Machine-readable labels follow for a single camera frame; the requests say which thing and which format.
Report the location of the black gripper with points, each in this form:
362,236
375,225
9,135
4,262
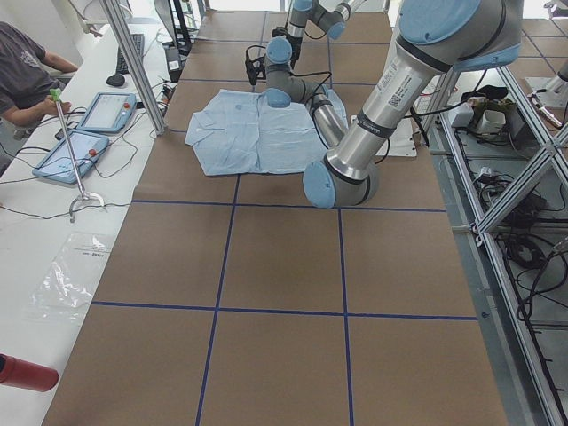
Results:
253,67

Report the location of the light blue button shirt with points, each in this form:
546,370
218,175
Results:
238,132

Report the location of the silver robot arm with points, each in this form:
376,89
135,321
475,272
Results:
433,37
332,23

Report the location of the black computer mouse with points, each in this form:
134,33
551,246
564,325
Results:
116,80

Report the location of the upper blue teach pendant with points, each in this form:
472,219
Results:
108,113

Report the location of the person in grey shirt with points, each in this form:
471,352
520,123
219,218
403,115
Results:
26,85

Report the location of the clear plastic bag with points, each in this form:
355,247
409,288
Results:
68,287

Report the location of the red cylindrical bottle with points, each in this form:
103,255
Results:
26,375

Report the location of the aluminium frame post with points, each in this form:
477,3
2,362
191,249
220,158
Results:
121,31

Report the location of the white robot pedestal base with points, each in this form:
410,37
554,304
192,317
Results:
401,143

